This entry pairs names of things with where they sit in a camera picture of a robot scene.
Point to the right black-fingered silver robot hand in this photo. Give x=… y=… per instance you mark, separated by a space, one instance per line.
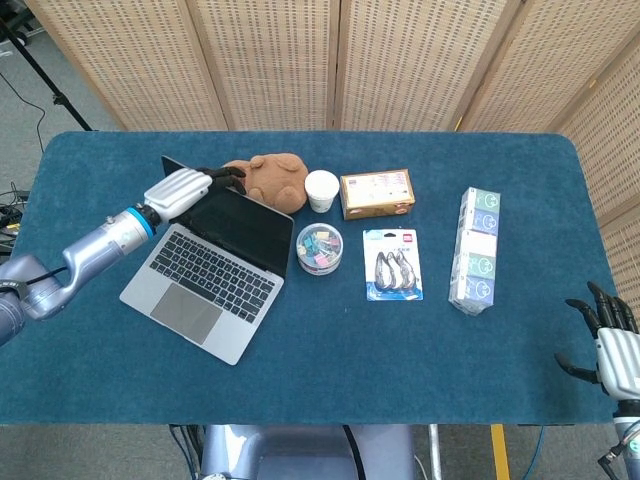
x=617 y=362

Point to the left black-fingered silver robot hand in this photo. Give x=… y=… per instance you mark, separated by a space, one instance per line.
x=180 y=192

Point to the silver laptop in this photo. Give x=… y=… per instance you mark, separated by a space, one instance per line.
x=210 y=277

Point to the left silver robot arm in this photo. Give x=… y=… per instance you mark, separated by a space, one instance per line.
x=85 y=255

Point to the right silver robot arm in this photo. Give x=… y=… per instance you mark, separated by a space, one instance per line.
x=627 y=440

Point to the brown capybara plush toy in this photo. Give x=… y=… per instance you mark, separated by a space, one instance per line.
x=277 y=177

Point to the white paper cup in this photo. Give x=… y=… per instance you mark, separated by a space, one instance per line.
x=322 y=190

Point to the clear tub of binder clips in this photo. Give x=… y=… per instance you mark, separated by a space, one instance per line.
x=320 y=250

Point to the black tripod stand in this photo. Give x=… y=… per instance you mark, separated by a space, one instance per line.
x=47 y=82

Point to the wrapped pocket tissue multipack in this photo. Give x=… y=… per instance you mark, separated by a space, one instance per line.
x=477 y=250

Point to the golden tissue box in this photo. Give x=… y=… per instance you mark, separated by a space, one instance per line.
x=377 y=197

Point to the metal table leg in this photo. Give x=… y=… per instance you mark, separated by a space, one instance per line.
x=435 y=450

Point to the carabiner blister pack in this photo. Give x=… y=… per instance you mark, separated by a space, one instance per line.
x=394 y=270

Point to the blue table mat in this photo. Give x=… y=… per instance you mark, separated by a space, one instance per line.
x=350 y=350

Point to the silver-blue robot torso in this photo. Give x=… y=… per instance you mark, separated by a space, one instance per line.
x=300 y=452

